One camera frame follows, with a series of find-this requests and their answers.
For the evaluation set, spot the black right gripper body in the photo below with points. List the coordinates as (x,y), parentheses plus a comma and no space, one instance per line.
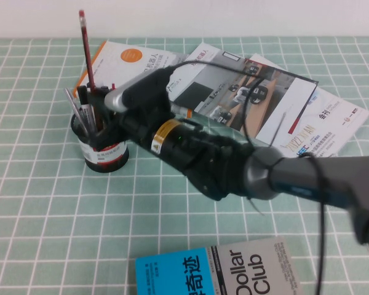
(138,123)

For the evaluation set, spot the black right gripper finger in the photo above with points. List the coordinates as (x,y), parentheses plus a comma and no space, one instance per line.
(106,136)
(96,97)

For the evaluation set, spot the red black striped pencil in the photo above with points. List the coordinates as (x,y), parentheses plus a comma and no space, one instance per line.
(86,52)

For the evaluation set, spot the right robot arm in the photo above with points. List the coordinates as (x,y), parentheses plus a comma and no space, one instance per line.
(295,181)

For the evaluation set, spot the black mesh pen holder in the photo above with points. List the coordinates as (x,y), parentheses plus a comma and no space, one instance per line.
(107,159)

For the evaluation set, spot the silver pen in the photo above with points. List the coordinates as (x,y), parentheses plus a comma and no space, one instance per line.
(75,112)

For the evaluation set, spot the black cap marker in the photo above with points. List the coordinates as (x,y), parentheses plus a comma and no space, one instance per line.
(81,95)

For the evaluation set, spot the white ROS book orange spine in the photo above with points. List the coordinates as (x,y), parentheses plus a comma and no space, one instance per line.
(120,61)

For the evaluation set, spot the green checkered tablecloth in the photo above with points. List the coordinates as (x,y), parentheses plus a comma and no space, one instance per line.
(49,215)

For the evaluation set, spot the robot photo brochure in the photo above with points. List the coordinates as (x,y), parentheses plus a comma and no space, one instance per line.
(264,101)

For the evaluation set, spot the grey blue Dollar Club book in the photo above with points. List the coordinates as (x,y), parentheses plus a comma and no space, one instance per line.
(249,267)

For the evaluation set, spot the white 2022 XI'AN catalogue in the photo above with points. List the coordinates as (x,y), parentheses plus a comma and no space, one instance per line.
(341,113)

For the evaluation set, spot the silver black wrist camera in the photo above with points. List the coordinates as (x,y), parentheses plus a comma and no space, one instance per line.
(113,99)

